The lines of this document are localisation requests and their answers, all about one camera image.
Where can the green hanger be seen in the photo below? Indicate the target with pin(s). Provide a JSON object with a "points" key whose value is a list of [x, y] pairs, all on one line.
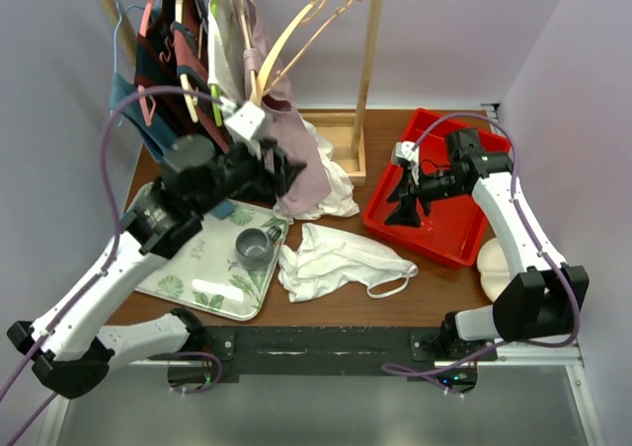
{"points": [[213, 32]]}

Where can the white hanging garment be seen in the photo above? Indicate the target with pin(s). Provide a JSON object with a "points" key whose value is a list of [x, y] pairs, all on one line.
{"points": [[229, 72]]}

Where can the teal tank top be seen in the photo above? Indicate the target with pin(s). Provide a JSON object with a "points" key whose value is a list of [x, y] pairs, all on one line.
{"points": [[157, 137]]}

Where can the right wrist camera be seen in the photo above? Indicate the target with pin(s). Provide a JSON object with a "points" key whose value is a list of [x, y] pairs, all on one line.
{"points": [[405, 156]]}

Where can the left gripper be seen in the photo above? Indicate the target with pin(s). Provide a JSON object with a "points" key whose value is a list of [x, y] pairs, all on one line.
{"points": [[279, 179]]}

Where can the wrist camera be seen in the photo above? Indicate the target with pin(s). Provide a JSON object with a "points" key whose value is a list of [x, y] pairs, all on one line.
{"points": [[405, 156], [248, 123]]}

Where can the mauve tank top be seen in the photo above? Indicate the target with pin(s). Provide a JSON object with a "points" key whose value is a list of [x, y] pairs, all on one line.
{"points": [[311, 185]]}

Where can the red plastic bin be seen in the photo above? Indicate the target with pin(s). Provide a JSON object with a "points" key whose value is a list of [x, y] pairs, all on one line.
{"points": [[453, 233]]}

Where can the white tank top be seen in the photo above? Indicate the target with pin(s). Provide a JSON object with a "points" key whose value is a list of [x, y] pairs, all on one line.
{"points": [[328, 259]]}

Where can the cream plastic hanger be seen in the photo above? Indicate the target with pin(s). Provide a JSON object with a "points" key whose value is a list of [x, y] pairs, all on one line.
{"points": [[188, 33]]}

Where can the wooden hanger under mauve top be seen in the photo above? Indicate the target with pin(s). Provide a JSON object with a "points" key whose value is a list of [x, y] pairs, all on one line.
{"points": [[249, 60]]}

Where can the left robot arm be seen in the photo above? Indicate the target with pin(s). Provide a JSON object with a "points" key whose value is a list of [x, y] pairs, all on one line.
{"points": [[72, 347]]}

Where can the wooden clothes rack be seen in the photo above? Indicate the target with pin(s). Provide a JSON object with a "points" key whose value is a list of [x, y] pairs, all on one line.
{"points": [[345, 129]]}

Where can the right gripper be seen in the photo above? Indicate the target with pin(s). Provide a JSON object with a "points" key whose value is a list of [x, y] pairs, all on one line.
{"points": [[406, 213]]}

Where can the cream divided plate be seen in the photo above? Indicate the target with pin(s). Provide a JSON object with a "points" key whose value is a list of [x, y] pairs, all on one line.
{"points": [[493, 269]]}

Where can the light blue wire hanger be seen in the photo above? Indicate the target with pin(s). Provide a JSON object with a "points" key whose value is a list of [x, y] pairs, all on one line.
{"points": [[118, 82]]}

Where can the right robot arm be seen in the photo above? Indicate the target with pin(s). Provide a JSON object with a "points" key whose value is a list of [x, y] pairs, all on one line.
{"points": [[545, 294]]}

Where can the floral serving tray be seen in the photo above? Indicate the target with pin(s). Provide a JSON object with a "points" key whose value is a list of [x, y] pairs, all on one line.
{"points": [[206, 274]]}

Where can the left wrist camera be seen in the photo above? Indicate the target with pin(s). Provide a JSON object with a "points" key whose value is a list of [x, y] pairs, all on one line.
{"points": [[248, 123]]}

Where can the pink hanger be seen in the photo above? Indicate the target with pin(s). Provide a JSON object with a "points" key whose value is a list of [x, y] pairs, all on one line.
{"points": [[147, 103]]}

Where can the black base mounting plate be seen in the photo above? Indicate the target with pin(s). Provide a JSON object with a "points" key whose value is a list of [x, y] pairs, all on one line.
{"points": [[320, 351]]}

